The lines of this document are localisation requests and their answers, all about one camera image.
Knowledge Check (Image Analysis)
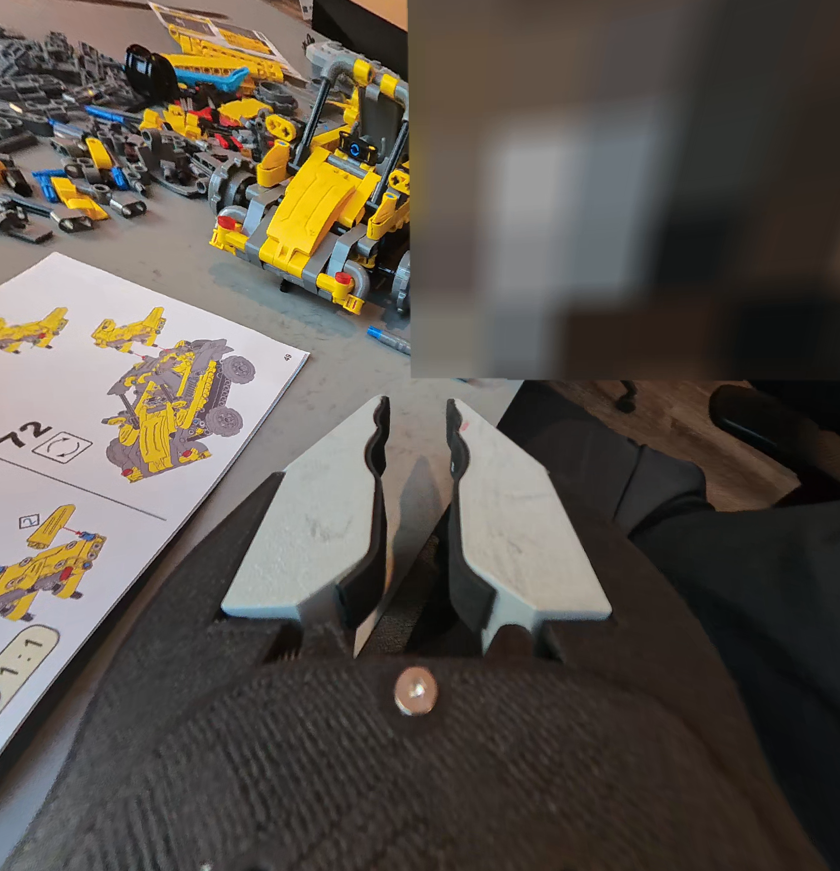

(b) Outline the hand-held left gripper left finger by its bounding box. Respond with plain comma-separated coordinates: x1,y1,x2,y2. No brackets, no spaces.
220,396,392,659

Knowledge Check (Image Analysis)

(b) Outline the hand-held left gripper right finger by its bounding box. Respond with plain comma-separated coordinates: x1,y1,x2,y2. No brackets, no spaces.
446,396,613,659

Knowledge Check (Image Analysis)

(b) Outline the blue brick separator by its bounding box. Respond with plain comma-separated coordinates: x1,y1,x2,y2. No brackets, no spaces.
164,64,252,96

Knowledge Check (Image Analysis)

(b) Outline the grey desk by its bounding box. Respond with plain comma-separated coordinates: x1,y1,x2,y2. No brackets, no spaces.
0,0,523,851

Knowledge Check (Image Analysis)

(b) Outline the instruction booklet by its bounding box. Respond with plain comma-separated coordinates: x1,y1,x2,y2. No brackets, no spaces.
0,252,310,777

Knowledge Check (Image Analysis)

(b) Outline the black chair base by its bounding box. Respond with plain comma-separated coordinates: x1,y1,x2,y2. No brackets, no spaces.
614,380,840,508

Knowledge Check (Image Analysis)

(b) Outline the yellow toy brick vehicle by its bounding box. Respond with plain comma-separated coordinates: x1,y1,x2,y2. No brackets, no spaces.
209,54,412,315

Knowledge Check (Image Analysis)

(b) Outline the yellow wide panel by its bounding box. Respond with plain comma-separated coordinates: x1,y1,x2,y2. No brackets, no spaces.
216,97,274,130

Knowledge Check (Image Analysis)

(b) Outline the yellow curved brick piece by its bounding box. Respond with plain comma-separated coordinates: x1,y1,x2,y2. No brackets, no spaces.
139,105,213,140

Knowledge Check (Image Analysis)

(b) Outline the grey wheel hub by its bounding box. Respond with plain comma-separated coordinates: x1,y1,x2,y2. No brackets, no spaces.
253,80,300,113

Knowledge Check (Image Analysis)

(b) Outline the black wheel rim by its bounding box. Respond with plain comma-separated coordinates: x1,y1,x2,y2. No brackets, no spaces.
123,44,179,103

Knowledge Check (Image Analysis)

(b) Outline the pile of loose brick pieces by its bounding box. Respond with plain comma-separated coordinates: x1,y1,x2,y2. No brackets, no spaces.
0,17,312,246

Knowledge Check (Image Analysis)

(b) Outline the yellow grey sticker sheet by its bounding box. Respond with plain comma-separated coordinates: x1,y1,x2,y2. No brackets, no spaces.
149,0,291,62

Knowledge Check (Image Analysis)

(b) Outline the yellow large frame panel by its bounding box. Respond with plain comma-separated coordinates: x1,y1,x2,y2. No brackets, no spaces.
171,27,288,81

